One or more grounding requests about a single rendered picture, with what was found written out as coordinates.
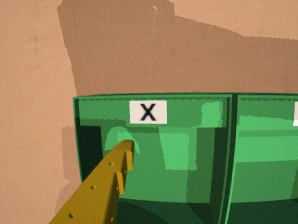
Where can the green rack of three bins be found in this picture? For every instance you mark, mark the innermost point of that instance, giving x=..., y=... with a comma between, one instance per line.
x=186, y=175

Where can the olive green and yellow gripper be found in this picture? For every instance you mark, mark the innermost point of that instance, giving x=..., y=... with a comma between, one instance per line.
x=96, y=199

